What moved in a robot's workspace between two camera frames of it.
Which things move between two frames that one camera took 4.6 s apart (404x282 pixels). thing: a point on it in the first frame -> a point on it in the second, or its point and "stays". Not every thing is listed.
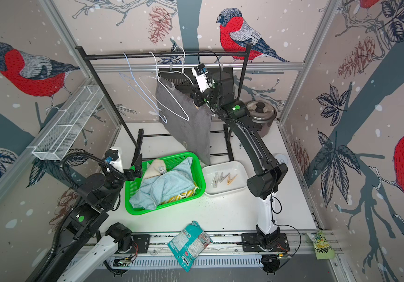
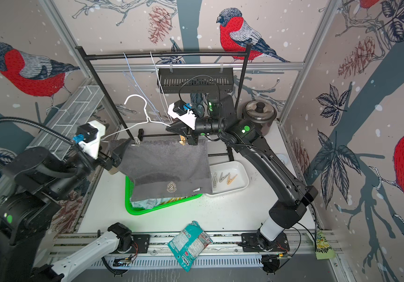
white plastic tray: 224,178 stays
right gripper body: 203,97 -> 194,136
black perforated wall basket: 185,79 stays
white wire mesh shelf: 59,136 stays
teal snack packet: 188,244 stays
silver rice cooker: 262,113 stays
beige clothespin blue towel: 222,177 stays
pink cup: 281,158 stays
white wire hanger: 183,65 -> 147,119
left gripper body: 129,174 -> 106,160
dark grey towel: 191,124 -> 165,168
